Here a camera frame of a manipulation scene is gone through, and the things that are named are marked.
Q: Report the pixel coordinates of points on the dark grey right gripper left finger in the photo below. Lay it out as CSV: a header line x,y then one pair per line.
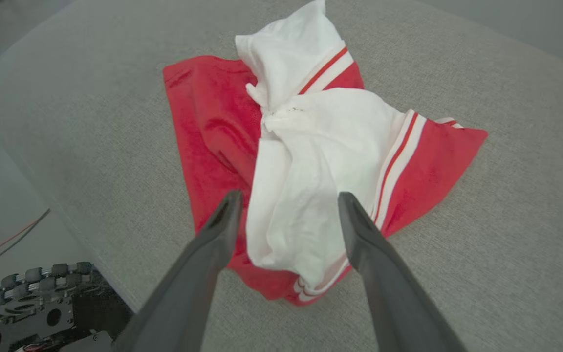
x,y
184,288

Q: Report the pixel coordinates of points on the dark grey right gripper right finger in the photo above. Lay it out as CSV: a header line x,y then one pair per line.
x,y
394,293

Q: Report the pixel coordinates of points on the red and white basketball jersey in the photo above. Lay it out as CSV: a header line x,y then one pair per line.
x,y
213,127

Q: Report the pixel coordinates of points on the black wheeled robot base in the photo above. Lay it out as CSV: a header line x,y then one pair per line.
x,y
42,313

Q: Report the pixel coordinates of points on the grey fabric sofa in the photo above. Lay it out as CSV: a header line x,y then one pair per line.
x,y
482,274

